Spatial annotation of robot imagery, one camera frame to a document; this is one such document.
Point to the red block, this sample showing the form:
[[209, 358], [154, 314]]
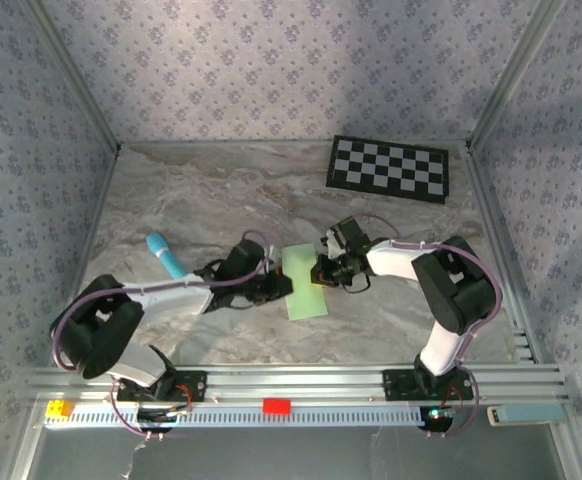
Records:
[[277, 406]]

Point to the light blue cylindrical tool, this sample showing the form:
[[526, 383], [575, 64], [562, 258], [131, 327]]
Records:
[[163, 252]]

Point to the light green paper sheet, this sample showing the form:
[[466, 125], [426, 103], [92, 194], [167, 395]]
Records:
[[306, 300]]

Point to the black controller board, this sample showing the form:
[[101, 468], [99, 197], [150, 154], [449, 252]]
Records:
[[157, 417], [437, 417]]

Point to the aluminium mounting rail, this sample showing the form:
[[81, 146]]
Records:
[[296, 382]]

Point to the light blue flat device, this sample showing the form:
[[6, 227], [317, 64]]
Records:
[[531, 414]]

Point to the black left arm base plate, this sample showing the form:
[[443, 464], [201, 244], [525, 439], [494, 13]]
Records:
[[197, 387]]

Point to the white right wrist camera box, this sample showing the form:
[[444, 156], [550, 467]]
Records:
[[330, 241]]

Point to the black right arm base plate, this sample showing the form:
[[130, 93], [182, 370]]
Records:
[[395, 386]]

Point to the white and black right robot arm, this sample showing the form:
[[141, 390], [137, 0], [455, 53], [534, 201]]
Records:
[[451, 290]]

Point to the black and white checkerboard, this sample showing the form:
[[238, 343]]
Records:
[[386, 170]]

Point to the yellow block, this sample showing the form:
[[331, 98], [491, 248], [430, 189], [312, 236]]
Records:
[[57, 409]]

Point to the aluminium table edge rail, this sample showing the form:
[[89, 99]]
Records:
[[90, 240], [497, 240]]

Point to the aluminium frame post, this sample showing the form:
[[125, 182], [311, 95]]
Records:
[[516, 75], [76, 80]]

